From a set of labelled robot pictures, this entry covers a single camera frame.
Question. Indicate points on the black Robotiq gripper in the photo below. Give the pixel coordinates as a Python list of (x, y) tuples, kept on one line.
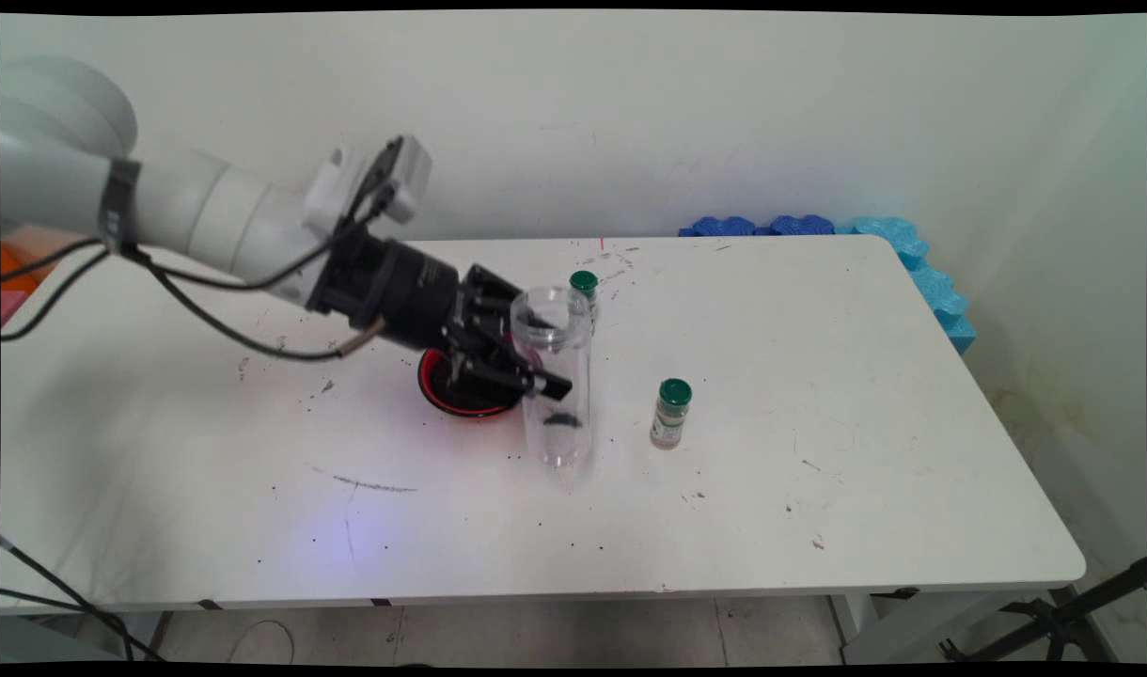
[(400, 291)]

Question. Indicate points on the clear plastic jar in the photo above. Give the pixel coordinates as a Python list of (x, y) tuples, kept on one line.
[(566, 432)]

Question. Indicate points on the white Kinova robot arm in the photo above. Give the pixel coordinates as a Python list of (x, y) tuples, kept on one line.
[(56, 141)]

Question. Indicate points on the red bowl with dark seeds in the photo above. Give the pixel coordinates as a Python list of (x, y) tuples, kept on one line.
[(428, 381)]

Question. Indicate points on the green lid spice jar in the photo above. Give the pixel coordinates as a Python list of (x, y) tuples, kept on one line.
[(584, 281), (670, 418)]

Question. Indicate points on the light blue foam mat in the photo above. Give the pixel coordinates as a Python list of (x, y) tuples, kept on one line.
[(931, 282)]

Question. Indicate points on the white table leg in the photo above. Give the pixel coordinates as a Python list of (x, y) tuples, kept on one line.
[(141, 635)]

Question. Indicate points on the orange object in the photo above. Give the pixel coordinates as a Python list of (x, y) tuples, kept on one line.
[(19, 268)]

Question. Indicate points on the pink object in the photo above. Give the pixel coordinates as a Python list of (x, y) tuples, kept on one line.
[(11, 308)]

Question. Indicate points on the black tripod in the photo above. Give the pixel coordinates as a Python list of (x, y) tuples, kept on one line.
[(1062, 616)]

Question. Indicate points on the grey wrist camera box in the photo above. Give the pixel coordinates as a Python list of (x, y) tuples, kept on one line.
[(404, 179)]

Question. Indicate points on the white table leg frame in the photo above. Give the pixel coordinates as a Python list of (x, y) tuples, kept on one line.
[(856, 621)]

